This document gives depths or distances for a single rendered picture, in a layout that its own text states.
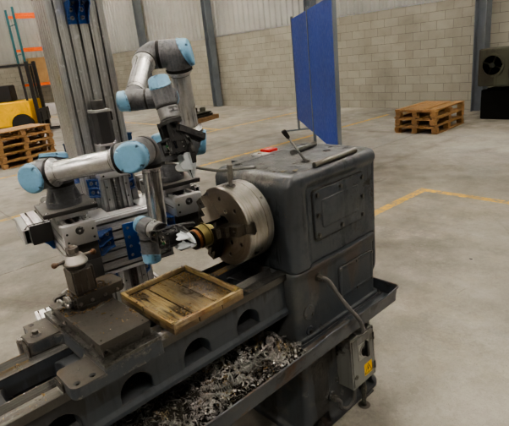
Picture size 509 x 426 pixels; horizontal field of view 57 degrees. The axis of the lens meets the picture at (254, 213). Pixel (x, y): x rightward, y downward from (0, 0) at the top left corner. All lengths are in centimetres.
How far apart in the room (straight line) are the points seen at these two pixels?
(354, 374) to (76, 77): 183
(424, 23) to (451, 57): 105
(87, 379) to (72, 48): 146
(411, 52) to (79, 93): 1101
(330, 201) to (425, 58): 1076
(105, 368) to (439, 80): 1156
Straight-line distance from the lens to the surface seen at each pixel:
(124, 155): 180
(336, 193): 196
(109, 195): 230
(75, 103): 231
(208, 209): 180
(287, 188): 173
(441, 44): 1237
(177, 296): 178
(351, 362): 227
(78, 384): 145
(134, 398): 163
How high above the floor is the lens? 169
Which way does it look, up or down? 19 degrees down
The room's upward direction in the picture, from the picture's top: 6 degrees counter-clockwise
